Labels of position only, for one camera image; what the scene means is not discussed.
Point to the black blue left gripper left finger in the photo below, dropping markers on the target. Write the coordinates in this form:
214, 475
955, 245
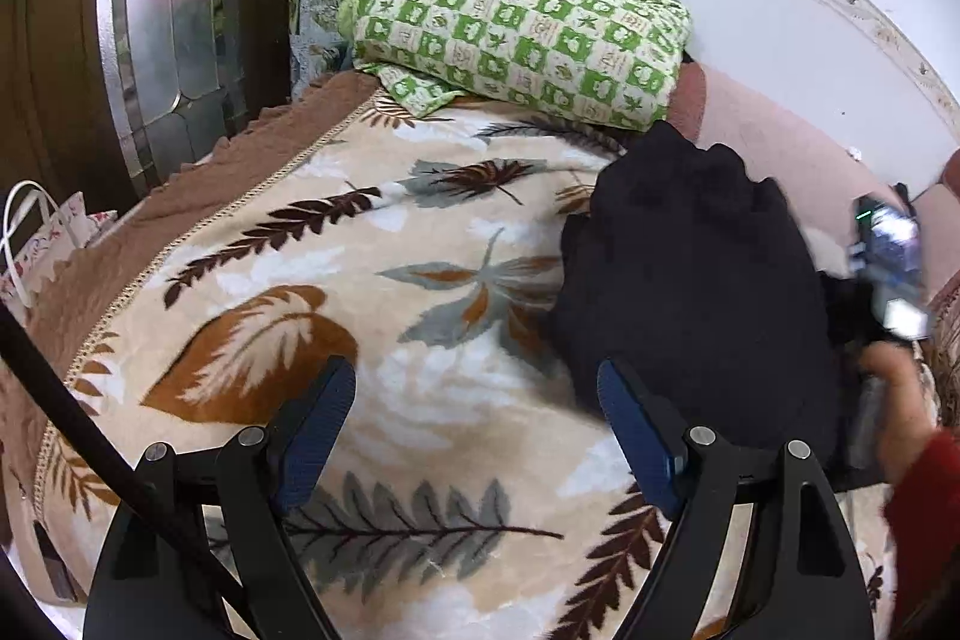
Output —
198, 537

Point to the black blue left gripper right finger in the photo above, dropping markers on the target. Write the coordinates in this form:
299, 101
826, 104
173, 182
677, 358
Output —
800, 576

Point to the black coat with fur collar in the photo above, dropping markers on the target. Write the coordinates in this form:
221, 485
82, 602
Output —
701, 281

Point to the red sleeve forearm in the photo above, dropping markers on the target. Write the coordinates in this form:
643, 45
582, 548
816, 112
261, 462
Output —
923, 518

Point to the person right hand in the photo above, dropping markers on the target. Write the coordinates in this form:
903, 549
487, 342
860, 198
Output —
907, 427

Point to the pink maroon cushion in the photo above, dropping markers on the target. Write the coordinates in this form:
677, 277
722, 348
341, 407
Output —
938, 213

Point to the pink bolster pillow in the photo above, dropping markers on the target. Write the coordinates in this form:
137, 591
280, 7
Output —
819, 178

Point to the beige leaf pattern blanket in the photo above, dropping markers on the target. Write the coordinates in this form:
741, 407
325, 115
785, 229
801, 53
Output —
467, 497

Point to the white paper bag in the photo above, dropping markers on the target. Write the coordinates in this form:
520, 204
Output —
38, 233

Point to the green white checkered folded quilt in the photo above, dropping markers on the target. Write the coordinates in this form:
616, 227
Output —
601, 62

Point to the stained glass wooden door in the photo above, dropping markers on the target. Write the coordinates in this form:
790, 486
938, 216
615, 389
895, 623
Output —
110, 98

